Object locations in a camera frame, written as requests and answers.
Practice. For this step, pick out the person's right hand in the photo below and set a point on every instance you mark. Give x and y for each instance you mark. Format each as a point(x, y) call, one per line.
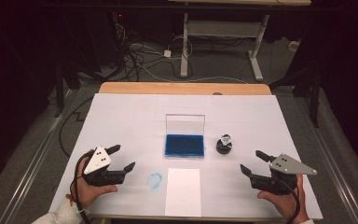
point(284, 203)

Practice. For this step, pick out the blue ink pad clear lid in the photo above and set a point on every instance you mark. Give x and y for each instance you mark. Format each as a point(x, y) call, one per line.
point(184, 145)

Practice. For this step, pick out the white power adapter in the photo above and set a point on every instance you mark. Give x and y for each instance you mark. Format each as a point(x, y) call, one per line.
point(167, 53)

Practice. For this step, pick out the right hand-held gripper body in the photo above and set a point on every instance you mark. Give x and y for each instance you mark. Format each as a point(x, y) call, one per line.
point(287, 166)

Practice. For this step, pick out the white metal desk frame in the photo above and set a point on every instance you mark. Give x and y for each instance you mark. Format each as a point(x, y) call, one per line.
point(223, 29)

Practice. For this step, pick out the large white table cover sheet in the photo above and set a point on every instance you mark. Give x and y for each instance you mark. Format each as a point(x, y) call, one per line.
point(130, 124)

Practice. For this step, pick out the wooden table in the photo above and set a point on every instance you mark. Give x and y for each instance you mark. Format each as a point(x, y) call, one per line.
point(183, 88)

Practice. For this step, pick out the person's left hand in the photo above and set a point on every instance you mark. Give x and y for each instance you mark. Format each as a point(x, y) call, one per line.
point(87, 193)

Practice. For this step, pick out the black round stamp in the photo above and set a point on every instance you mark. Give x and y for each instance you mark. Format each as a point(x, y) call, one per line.
point(224, 141)

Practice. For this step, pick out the black metal stand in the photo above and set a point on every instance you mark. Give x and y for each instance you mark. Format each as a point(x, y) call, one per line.
point(59, 93)

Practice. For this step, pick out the small white paper sheet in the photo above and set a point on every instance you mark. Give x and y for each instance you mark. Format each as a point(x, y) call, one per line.
point(182, 193)

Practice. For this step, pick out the aluminium floor rail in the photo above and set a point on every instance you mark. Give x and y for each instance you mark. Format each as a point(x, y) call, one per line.
point(34, 165)
point(332, 174)

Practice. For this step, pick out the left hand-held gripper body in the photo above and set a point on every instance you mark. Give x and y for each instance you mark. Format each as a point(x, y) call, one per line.
point(98, 161)

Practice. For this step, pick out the black round stamp cap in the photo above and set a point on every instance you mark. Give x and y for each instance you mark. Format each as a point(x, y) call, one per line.
point(223, 150)

